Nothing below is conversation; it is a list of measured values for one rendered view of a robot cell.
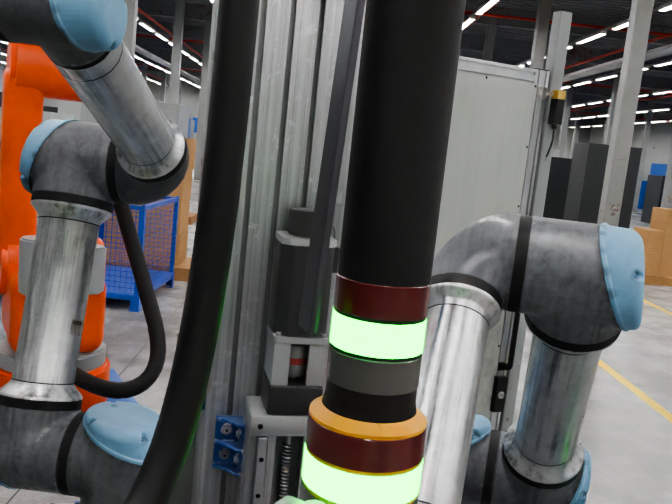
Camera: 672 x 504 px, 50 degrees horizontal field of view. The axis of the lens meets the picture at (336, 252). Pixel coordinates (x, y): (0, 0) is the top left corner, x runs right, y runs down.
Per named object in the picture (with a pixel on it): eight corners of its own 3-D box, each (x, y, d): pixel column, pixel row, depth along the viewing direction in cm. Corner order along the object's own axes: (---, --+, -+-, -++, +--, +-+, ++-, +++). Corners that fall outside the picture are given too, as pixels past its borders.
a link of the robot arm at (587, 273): (487, 456, 121) (524, 192, 86) (580, 475, 117) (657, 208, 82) (478, 520, 112) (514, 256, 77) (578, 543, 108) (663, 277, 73)
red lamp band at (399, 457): (389, 487, 23) (393, 451, 23) (281, 446, 26) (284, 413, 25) (442, 446, 27) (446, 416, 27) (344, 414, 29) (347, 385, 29)
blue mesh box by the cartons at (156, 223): (43, 302, 654) (48, 194, 639) (94, 277, 778) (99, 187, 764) (138, 312, 652) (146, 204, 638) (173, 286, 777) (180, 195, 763)
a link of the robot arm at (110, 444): (148, 528, 97) (155, 433, 95) (52, 514, 98) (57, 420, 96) (176, 487, 109) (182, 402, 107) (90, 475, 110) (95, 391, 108)
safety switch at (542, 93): (535, 156, 241) (545, 86, 238) (527, 156, 245) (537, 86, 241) (556, 159, 245) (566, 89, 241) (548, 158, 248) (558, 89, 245)
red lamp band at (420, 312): (401, 327, 23) (405, 291, 23) (315, 306, 25) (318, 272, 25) (442, 313, 26) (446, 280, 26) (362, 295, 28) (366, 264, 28)
